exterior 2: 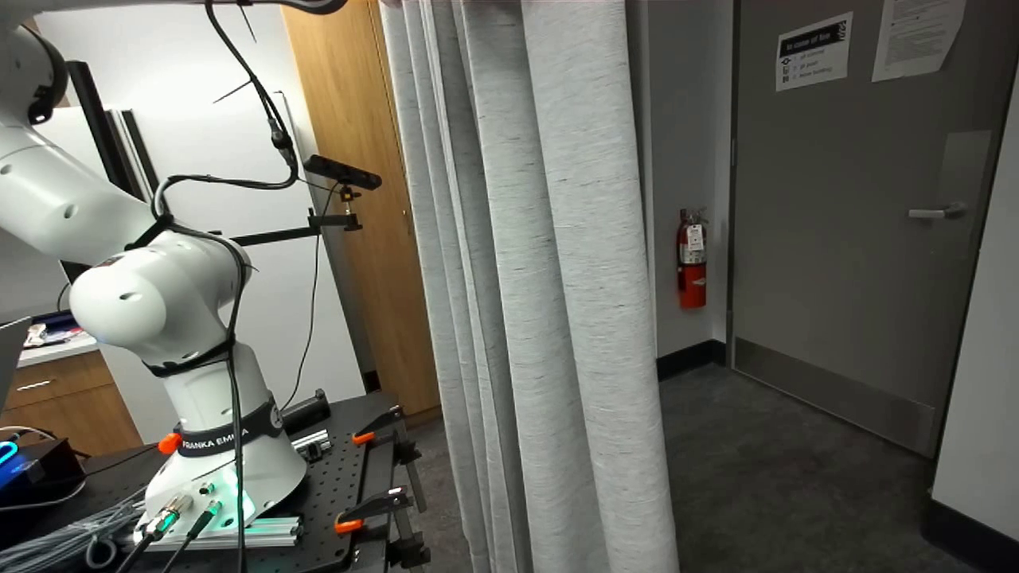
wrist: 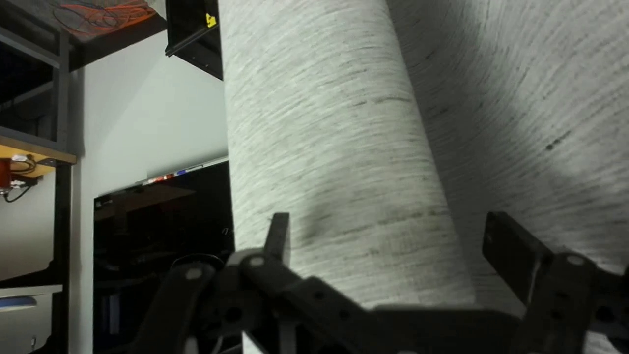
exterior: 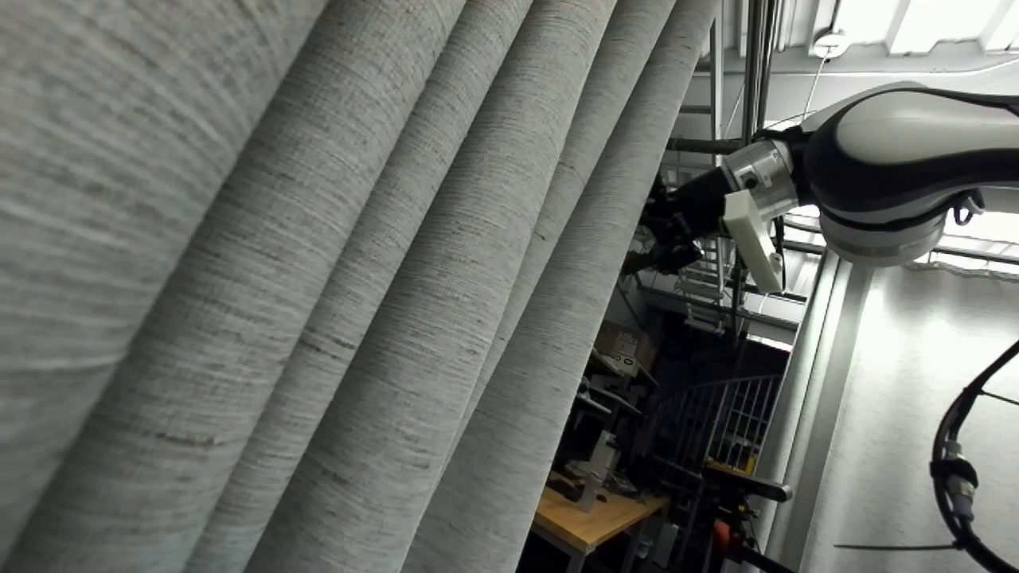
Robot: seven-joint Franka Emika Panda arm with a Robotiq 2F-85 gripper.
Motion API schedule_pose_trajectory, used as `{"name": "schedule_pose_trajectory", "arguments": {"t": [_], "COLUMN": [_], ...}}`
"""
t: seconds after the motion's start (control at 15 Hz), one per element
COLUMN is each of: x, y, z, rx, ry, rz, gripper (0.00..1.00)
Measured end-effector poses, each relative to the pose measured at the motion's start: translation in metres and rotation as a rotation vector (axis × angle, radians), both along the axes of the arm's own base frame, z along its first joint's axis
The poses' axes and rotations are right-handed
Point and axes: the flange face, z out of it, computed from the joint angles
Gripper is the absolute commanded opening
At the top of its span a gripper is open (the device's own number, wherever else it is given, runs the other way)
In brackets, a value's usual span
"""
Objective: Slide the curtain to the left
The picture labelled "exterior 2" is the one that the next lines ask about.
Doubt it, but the white countertop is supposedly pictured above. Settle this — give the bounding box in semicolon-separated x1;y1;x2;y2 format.
13;321;105;373

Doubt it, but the black box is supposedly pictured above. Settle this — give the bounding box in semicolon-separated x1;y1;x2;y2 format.
0;436;91;515

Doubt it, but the aluminium base plate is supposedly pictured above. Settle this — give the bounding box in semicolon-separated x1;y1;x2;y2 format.
146;514;306;553

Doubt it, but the red fire extinguisher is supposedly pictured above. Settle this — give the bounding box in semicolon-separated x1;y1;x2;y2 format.
671;207;713;314

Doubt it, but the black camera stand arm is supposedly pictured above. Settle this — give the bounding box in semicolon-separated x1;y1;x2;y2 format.
227;207;365;247

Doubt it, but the grey woven fabric curtain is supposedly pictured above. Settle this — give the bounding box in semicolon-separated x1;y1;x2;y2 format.
380;0;680;573

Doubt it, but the grey door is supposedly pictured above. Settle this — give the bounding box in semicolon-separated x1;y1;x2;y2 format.
729;0;1015;459

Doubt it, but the black camera on stand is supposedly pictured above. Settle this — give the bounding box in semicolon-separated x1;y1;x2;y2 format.
303;154;385;195

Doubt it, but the silver door handle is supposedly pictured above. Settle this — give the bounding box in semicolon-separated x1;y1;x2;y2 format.
905;196;970;225

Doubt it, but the white paper notice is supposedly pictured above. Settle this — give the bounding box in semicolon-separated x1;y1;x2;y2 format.
869;0;970;87

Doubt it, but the wooden cabinet door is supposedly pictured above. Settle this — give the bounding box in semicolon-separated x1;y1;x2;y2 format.
279;0;444;422

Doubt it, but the wooden drawer cabinet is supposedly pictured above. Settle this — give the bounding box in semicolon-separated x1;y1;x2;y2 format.
0;346;146;463

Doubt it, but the black slanted panel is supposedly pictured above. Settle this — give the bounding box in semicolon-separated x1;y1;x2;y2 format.
59;58;162;202

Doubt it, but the grey cable bundle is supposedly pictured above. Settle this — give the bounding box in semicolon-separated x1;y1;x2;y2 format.
0;497;154;573

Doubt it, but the black cylindrical handle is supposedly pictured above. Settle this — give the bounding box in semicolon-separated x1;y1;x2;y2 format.
276;387;334;432

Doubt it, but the black perforated breadboard plate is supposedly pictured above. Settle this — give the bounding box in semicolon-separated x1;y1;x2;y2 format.
0;387;430;573

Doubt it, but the dark printed door sign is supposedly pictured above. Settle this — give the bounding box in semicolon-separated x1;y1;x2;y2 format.
775;10;856;97

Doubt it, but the grey laptop corner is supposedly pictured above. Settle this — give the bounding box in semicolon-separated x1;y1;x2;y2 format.
0;311;36;413

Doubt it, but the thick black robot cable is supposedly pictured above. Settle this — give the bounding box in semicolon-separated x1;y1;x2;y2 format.
146;0;306;573

